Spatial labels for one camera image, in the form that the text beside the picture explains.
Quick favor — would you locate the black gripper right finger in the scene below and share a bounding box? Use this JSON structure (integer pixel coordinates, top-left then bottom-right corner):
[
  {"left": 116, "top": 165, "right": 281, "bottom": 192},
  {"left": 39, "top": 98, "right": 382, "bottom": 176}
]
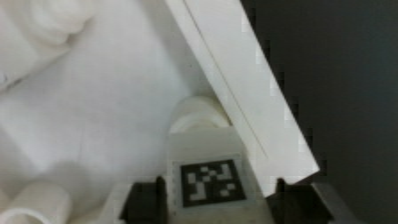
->
[{"left": 267, "top": 178, "right": 333, "bottom": 224}]

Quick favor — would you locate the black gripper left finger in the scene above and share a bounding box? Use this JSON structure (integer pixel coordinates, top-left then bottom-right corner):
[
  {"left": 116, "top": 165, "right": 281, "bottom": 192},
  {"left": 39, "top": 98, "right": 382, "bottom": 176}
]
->
[{"left": 119, "top": 176, "right": 169, "bottom": 224}]

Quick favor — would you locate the white table leg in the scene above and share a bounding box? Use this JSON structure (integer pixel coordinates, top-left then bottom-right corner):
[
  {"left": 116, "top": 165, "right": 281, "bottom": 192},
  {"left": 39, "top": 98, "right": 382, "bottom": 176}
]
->
[{"left": 166, "top": 96, "right": 276, "bottom": 224}]

